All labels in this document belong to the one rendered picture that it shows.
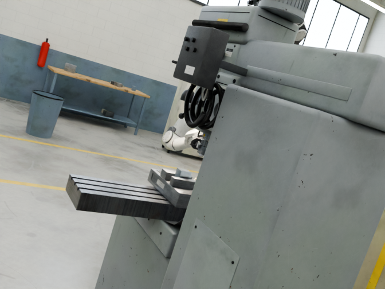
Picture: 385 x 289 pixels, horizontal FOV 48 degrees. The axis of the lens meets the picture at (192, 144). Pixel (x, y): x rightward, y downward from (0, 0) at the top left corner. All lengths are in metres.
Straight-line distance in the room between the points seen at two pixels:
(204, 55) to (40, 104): 5.25
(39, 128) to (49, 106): 0.35
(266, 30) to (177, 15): 8.37
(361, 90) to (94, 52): 8.52
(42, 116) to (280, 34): 5.17
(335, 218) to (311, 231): 0.10
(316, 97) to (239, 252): 0.55
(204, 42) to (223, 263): 0.76
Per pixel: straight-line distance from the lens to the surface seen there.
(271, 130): 1.37
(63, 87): 9.53
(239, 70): 1.73
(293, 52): 1.58
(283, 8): 1.80
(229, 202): 1.48
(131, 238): 2.29
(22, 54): 9.33
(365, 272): 3.51
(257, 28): 1.84
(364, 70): 1.35
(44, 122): 6.71
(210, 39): 1.55
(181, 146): 2.41
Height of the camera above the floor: 1.54
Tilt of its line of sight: 9 degrees down
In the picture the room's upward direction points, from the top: 18 degrees clockwise
